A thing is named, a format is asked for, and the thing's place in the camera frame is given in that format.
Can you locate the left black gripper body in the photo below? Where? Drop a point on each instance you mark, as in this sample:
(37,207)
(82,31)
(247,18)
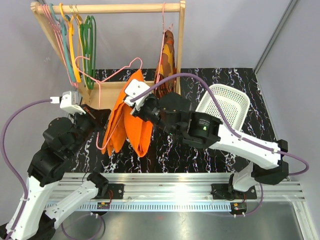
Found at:
(84,125)

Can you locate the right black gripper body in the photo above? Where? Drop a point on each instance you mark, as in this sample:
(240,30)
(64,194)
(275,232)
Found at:
(151,111)

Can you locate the orange trousers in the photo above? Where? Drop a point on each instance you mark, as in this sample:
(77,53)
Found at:
(123,126)

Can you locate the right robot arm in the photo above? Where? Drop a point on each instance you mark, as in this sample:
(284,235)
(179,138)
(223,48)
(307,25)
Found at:
(172,113)

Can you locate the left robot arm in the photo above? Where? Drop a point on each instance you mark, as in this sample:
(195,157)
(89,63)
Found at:
(62,141)

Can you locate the camouflage patterned trousers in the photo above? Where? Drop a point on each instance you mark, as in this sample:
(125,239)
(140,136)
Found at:
(167,87)

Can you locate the green hanger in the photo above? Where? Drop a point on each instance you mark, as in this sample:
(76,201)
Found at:
(87,48)
(94,42)

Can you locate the yellow hanger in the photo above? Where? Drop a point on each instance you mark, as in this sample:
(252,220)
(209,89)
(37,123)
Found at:
(79,37)
(70,43)

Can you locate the teal hanger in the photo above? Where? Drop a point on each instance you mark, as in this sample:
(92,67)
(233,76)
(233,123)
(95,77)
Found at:
(65,47)

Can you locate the wooden clothes rack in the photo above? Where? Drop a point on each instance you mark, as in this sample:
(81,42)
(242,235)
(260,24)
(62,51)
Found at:
(57,21)

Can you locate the white perforated plastic basket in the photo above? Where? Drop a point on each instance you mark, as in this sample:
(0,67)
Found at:
(233,103)

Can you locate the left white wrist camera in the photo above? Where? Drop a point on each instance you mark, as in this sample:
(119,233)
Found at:
(68,102)

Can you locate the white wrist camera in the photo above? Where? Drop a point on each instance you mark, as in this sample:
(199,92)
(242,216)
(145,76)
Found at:
(68,102)
(134,89)

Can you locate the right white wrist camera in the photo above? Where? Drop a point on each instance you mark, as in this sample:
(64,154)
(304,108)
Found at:
(134,89)

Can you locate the aluminium mounting rail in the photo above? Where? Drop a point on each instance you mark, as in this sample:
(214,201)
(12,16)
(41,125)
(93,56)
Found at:
(172,192)

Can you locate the pink wire hanger with camouflage trousers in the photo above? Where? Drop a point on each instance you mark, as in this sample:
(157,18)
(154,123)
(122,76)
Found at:
(163,25)

